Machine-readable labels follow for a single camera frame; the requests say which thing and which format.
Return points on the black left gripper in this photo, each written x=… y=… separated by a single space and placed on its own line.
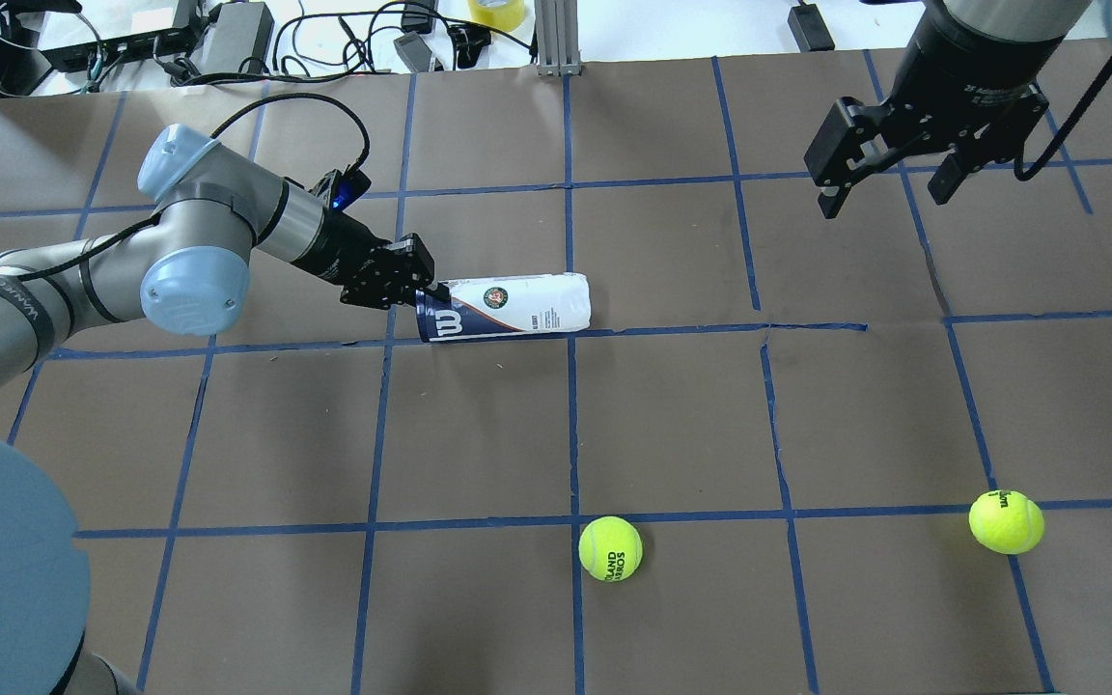
x=332 y=248

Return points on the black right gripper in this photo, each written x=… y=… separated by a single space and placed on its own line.
x=963 y=69

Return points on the white blue tennis ball can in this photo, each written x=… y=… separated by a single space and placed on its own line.
x=505 y=306

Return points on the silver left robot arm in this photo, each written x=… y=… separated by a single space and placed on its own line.
x=186 y=269

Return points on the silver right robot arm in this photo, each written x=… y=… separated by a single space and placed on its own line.
x=1056 y=19

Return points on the yellow Roland Garros tennis ball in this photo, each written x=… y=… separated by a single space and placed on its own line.
x=610 y=549

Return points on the yellow Wilson 3 tennis ball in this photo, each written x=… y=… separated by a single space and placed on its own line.
x=1006 y=521

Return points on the black power adapter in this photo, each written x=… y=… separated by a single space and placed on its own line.
x=809 y=29

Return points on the yellow tape roll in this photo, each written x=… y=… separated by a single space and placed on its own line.
x=503 y=15

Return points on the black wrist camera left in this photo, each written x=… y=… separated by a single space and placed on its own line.
x=339 y=189

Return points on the aluminium frame post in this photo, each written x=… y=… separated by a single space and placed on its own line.
x=557 y=36

